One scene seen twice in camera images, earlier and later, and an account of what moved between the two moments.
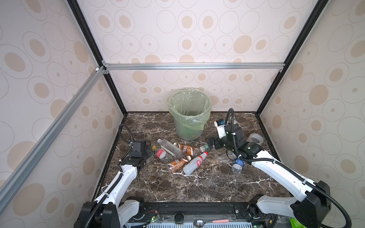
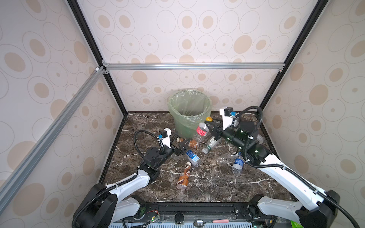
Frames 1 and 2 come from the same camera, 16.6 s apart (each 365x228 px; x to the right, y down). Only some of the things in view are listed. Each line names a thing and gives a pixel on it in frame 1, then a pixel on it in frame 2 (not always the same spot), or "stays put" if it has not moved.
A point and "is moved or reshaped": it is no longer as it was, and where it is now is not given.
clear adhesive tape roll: x=255 y=138 stays put
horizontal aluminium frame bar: x=268 y=67 stays put
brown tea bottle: x=176 y=164 -> x=183 y=179
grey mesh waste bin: x=190 y=109 stays put
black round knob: x=178 y=218 stays put
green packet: x=295 y=223 stays put
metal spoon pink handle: x=199 y=223 stays put
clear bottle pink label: x=164 y=156 is moved or reshaped
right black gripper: x=210 y=141 -> x=217 y=131
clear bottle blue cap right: x=237 y=166 stays put
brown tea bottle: x=188 y=150 is moved or reshaped
